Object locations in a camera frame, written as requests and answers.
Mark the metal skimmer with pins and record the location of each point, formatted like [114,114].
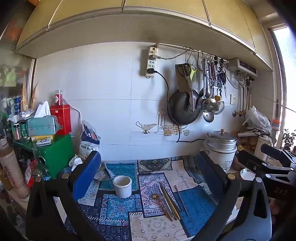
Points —
[208,104]

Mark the white plastic spatula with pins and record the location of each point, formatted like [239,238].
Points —
[167,201]

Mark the brown paper tube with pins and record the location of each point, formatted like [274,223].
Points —
[12,166]

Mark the white wall socket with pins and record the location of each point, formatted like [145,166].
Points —
[233,99]

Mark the golden chopstick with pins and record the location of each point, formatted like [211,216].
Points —
[172,204]

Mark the crumpled white tissue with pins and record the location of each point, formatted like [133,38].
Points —
[75,162]

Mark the red tin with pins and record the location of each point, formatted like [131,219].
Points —
[61,119]

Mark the metal ladle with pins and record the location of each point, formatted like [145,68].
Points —
[208,115]

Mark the green peeler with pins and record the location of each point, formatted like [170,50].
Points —
[193,69]

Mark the white rice cooker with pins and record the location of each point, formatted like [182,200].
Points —
[220,148]

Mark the white power strip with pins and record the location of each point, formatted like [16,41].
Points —
[151,62]

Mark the white round device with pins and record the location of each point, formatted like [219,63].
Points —
[44,141]

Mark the window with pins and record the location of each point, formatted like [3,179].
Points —
[283,81]

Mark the green box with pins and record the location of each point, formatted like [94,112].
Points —
[57,157]

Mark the white flour bag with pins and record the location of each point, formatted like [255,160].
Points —
[89,143]

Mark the potted plant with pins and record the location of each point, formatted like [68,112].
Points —
[289,140]

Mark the green can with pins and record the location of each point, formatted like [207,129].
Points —
[23,131]

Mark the metal hanging rail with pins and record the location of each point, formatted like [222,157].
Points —
[175,46]

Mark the gold spoon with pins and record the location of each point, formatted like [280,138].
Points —
[154,197]

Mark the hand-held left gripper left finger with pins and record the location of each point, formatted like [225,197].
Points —
[86,168]

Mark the grey chopstick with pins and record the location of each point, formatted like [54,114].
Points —
[181,201]

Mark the clear plastic bag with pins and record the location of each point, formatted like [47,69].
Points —
[257,119]

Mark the white water heater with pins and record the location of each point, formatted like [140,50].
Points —
[242,67]

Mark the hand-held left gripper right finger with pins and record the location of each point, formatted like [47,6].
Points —
[209,170]

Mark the white bowl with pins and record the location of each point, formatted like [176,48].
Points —
[247,174]

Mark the patterned blue table mat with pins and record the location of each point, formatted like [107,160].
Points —
[120,208]

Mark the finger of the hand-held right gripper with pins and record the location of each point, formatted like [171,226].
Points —
[249,160]
[275,151]

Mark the white kettle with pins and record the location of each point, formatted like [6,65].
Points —
[262,144]

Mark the yellow wall cabinet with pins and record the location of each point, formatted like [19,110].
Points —
[138,25]

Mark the teal tissue box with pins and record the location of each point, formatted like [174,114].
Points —
[42,126]

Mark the black scissors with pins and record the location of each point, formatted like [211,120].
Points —
[222,77]

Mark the hanging scissors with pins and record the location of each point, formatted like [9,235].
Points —
[180,81]

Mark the black wok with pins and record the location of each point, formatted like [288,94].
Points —
[180,109]

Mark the white ceramic cup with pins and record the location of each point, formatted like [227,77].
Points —
[122,187]

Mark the red label jar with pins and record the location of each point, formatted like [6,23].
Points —
[58,98]

